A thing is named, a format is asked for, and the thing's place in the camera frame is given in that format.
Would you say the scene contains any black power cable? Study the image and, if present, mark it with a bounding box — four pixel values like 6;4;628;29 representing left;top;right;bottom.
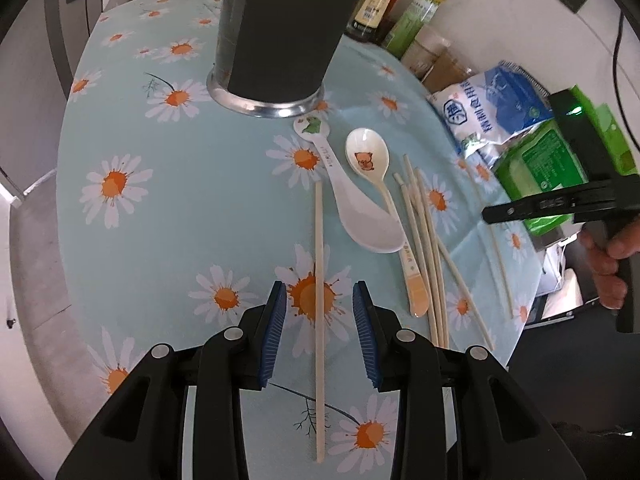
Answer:
611;10;640;151

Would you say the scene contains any white spoon green print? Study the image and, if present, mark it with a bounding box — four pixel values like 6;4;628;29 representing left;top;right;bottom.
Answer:
292;116;407;254

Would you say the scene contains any person's right hand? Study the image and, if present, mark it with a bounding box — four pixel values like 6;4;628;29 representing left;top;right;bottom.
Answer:
580;217;640;311

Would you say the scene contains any green white packet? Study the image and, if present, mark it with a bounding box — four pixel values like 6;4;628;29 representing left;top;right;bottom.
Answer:
492;120;591;236

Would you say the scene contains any bright green packet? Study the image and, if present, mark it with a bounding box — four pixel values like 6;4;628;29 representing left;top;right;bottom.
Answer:
570;85;636;176

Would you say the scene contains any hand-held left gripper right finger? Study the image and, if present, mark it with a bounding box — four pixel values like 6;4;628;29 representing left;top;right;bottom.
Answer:
352;281;588;480

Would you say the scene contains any white box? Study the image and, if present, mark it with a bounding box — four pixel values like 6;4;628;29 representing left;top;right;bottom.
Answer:
537;232;583;297

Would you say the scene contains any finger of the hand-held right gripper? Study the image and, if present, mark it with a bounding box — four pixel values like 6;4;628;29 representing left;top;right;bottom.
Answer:
481;179;609;226

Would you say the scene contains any grey framed door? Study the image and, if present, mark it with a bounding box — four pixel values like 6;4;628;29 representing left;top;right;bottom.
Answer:
0;0;108;206

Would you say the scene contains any white spoon orange handle tip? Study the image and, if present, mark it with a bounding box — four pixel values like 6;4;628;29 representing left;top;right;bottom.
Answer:
345;128;431;318

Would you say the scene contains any dark sauce bottle yellow label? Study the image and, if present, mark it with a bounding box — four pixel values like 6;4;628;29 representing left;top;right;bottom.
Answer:
345;0;416;45

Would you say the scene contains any black metal utensil holder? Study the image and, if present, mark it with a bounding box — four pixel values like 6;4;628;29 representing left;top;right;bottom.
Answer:
206;0;378;118

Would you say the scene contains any daisy print tablecloth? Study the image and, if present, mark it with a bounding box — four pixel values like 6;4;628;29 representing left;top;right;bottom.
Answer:
56;0;538;466

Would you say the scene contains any white blue salt bag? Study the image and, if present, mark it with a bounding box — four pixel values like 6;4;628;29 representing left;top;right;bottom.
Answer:
427;60;558;158

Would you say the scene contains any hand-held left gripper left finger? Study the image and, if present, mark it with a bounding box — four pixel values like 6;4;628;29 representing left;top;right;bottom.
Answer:
55;281;288;480

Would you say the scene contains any green label bottle gold cap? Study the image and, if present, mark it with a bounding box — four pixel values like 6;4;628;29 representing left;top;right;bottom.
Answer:
382;0;457;58

